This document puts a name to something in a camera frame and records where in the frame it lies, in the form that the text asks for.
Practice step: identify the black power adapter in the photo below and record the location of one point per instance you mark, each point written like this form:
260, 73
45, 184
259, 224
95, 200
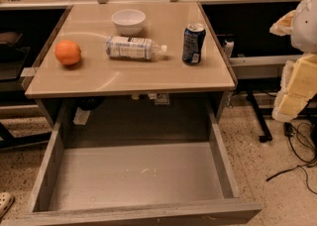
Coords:
288, 130

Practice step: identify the orange fruit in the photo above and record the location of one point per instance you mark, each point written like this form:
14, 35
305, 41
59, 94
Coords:
67, 52

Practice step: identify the clear plastic water bottle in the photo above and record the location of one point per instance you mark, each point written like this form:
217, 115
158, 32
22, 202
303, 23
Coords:
133, 48

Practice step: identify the blue soda can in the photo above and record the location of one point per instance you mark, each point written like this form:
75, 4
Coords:
194, 35

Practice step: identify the white perforated shoe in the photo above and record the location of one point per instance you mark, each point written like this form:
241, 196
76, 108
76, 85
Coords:
6, 201

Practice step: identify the open grey wooden drawer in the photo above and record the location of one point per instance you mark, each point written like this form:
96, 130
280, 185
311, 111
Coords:
136, 164

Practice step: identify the white bowl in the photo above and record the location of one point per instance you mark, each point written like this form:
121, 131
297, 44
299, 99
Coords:
129, 22

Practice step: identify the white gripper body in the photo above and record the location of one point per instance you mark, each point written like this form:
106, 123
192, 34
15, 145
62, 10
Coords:
305, 27

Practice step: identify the grey cabinet with beige top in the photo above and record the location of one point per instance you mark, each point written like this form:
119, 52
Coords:
88, 56

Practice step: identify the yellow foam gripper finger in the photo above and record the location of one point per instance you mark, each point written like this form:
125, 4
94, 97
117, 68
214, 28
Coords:
283, 26
298, 85

